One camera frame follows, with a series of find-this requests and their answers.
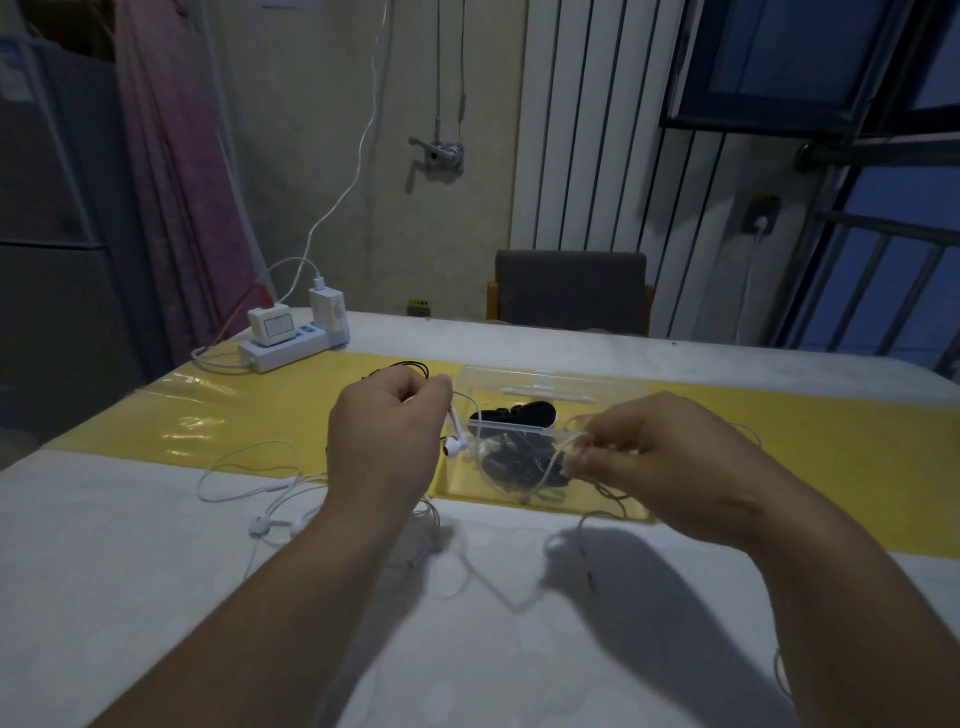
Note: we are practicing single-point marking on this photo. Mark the person's left fingers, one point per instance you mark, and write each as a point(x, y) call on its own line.
point(433, 394)

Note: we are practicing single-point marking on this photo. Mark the white power strip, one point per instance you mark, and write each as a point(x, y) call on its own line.
point(289, 349)

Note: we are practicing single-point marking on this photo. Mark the yellow table runner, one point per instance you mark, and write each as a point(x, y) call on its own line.
point(247, 412)

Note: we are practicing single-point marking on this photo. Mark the grey upholstered chair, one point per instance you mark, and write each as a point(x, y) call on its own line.
point(570, 289)

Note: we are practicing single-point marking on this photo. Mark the white panel radiator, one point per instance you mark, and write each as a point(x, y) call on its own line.
point(592, 150)

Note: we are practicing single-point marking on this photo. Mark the person's left forearm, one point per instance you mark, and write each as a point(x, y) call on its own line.
point(277, 622)

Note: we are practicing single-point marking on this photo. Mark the small yellow object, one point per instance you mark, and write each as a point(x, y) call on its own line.
point(419, 308)

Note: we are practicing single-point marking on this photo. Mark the grey refrigerator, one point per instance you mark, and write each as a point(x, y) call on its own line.
point(52, 225)

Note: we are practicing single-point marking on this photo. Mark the transparent plastic box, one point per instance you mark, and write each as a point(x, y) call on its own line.
point(525, 390)

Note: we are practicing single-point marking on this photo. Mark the square white plug adapter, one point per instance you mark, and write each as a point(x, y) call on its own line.
point(273, 324)

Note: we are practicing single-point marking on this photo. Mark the pink hanging cloth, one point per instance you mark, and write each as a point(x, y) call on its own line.
point(180, 165)

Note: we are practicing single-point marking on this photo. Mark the metal window railing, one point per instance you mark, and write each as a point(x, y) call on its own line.
point(877, 262)

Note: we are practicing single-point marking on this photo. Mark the person's right forearm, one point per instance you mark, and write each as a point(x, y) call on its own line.
point(862, 600)

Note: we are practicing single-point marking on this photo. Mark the metal wall valve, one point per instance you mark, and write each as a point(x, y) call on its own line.
point(441, 154)

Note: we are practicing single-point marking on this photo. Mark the wall socket with white plug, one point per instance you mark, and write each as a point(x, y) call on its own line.
point(760, 216)

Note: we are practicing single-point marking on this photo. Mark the white charger plug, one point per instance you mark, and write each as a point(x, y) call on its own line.
point(328, 306)

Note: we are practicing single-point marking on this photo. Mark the dark framed window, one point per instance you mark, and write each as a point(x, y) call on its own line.
point(795, 60)

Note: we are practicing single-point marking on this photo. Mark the white patterned tablecloth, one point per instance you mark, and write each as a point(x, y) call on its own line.
point(150, 600)

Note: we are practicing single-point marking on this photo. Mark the person's left hand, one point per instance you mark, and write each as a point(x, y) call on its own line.
point(375, 442)

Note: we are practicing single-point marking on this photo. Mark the person's right hand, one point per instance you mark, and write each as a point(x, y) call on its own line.
point(675, 465)

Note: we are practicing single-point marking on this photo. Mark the person's right fingers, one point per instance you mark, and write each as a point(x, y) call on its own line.
point(596, 442)

